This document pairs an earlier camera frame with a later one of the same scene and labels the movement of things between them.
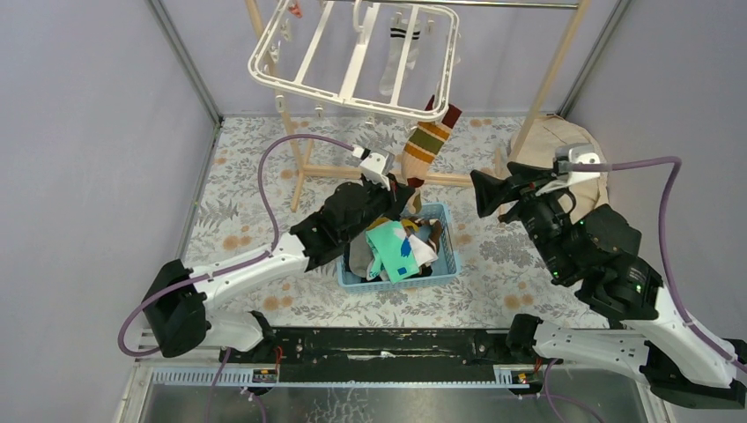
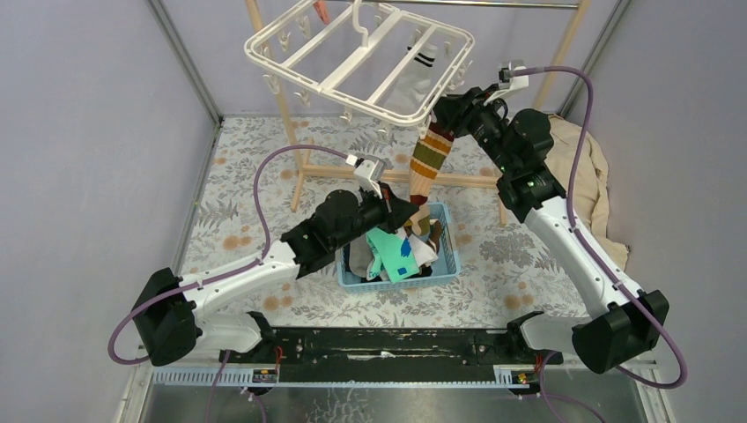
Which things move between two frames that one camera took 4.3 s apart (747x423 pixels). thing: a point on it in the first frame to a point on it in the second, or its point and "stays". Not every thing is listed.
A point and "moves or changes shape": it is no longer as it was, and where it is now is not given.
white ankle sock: [424, 251] stays
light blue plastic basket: [446, 269] stays
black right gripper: [524, 189] to [463, 108]
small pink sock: [296, 11] to [321, 8]
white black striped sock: [398, 28] to [413, 82]
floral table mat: [267, 170] stays
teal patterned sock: [390, 248] stays
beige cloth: [549, 133] stays
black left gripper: [395, 199] to [393, 211]
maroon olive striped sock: [425, 145] moves or changes shape
